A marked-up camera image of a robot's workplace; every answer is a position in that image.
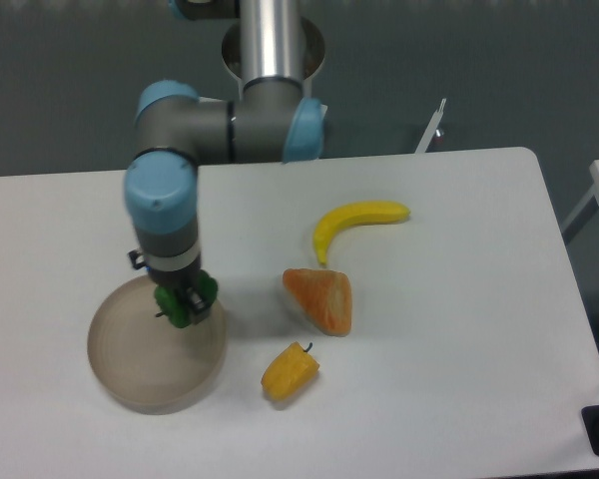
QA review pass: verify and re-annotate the yellow bell pepper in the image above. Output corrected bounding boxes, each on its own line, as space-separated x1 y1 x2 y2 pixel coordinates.
261 342 319 402

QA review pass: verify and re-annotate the beige round plate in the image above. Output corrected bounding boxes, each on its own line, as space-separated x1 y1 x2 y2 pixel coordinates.
87 276 228 414

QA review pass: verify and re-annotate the orange papaya slice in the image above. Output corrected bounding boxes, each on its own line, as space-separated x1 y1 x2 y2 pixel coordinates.
282 268 352 336

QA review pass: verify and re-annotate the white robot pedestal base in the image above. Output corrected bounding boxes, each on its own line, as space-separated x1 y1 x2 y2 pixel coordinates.
221 14 450 156

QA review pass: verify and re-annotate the green bell pepper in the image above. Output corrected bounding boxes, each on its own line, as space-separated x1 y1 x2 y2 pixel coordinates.
155 269 219 329

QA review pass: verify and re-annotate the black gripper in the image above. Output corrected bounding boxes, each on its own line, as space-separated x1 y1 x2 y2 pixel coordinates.
127 248 215 324

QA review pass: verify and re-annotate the yellow banana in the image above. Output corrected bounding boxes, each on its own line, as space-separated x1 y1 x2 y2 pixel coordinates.
312 200 410 266

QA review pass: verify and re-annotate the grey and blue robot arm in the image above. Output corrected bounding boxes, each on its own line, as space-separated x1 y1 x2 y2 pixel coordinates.
123 1 324 328

